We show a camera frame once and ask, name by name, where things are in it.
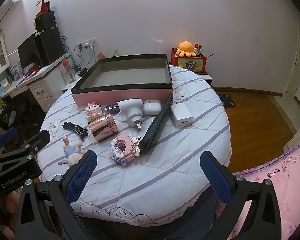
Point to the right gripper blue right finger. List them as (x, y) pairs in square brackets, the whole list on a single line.
[(219, 177)]

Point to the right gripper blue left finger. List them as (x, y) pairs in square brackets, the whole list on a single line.
[(77, 176)]

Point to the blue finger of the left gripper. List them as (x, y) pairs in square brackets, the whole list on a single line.
[(37, 142), (7, 136)]

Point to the pink doll figurine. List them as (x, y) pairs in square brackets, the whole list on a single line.
[(73, 153)]

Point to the black hair clip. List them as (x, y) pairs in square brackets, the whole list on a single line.
[(80, 131)]

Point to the pink white block cat figure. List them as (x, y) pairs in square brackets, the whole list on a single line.
[(93, 111)]

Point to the pink purple block figure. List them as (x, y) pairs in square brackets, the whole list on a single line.
[(124, 148)]

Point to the rose gold cylinder jar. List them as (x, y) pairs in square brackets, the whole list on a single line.
[(103, 127)]

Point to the white square charger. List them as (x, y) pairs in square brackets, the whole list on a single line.
[(181, 116)]

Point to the blue rectangular small box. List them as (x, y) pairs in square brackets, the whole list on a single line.
[(112, 109)]

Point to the white travel plug adapter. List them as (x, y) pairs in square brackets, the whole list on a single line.
[(133, 111)]

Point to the white earbuds case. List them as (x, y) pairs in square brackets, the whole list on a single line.
[(152, 107)]

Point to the white desk with drawers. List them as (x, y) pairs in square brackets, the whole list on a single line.
[(46, 85)]

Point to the pink printed bedsheet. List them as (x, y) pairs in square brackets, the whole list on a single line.
[(284, 173)]

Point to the clear bottle red cap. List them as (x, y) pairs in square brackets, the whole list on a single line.
[(68, 70)]

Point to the white striped quilt cover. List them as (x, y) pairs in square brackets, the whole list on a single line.
[(160, 184)]

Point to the black computer monitor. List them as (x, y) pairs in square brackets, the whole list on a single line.
[(28, 52)]

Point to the orange snack bag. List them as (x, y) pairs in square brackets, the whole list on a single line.
[(101, 56)]

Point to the blue white snack bag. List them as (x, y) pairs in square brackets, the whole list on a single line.
[(116, 53)]

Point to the red toy crate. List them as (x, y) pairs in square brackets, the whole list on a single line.
[(194, 64)]

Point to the small black box on top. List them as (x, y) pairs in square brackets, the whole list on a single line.
[(45, 21)]

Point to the pink and black storage box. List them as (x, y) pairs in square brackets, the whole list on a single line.
[(142, 76)]

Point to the orange octopus plush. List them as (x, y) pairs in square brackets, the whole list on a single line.
[(185, 49)]

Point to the white wall power strip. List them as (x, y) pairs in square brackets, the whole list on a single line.
[(88, 43)]

